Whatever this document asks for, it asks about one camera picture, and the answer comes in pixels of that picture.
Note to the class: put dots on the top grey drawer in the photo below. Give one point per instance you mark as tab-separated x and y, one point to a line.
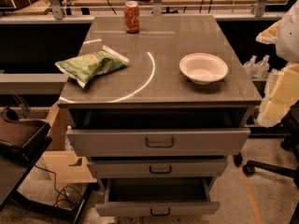
158	133

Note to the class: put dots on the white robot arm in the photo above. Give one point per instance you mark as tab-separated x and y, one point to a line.
287	46

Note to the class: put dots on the grey drawer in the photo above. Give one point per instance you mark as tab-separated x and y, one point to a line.
158	133
157	168
157	197

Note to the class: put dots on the clear sanitizer bottle left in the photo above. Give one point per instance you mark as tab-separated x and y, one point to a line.
250	65

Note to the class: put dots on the orange soda can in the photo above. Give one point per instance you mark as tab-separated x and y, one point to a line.
131	17

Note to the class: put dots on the clear sanitizer bottle right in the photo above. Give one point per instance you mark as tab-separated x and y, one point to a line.
261	68

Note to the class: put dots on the green chip bag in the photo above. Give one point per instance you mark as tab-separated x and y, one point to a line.
83	68

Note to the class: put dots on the bottom grey drawer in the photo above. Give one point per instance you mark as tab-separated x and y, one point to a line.
157	197

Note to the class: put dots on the middle grey drawer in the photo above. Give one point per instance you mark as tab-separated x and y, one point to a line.
157	168

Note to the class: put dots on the white paper bowl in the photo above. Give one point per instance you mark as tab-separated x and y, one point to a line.
203	68

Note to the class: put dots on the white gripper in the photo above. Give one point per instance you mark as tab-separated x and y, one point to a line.
289	36

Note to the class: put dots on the black office chair base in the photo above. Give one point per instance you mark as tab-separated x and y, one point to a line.
267	173

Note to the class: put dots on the grey drawer cabinet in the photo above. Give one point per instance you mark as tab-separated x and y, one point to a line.
153	79

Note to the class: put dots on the clear sanitizer bottle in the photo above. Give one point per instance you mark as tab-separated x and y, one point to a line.
261	68
250	65

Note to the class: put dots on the cardboard box on floor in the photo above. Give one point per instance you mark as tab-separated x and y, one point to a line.
70	168

